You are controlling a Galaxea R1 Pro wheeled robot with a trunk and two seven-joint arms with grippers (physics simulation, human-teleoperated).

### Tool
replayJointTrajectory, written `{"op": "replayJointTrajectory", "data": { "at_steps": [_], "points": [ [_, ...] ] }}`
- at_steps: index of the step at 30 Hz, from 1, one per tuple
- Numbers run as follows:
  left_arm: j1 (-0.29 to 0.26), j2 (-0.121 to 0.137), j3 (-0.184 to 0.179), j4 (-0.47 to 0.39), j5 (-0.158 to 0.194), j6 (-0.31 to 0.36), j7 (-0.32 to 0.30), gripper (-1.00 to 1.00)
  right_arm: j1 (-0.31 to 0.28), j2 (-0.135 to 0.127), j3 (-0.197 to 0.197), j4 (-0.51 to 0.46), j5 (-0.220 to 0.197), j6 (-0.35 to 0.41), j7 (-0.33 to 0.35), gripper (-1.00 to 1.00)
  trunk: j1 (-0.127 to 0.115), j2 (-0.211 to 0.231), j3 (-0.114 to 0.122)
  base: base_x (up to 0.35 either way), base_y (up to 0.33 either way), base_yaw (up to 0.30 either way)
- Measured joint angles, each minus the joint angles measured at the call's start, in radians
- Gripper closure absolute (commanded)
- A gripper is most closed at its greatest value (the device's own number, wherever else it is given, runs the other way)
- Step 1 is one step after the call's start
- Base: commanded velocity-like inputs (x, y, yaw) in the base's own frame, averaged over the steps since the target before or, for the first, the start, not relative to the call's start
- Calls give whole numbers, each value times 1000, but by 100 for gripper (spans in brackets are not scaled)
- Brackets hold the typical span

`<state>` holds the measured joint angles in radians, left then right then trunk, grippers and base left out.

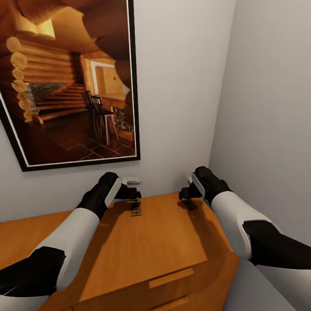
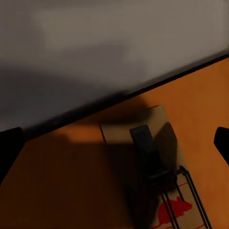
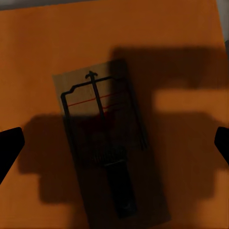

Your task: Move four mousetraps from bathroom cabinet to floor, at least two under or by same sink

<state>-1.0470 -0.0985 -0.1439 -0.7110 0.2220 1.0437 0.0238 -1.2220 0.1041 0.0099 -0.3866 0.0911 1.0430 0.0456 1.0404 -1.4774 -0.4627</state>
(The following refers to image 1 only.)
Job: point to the mousetrap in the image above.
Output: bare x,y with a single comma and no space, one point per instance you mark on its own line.
136,208
189,204

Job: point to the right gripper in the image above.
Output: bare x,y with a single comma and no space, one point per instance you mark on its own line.
188,192

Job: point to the cabinet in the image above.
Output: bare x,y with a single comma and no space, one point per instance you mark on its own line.
167,259

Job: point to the picture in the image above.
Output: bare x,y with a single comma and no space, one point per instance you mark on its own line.
68,82

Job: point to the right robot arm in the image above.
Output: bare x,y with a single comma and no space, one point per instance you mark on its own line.
283,261

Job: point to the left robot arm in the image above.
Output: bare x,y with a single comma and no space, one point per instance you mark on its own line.
55,262

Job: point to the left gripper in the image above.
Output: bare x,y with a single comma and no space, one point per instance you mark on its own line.
129,193

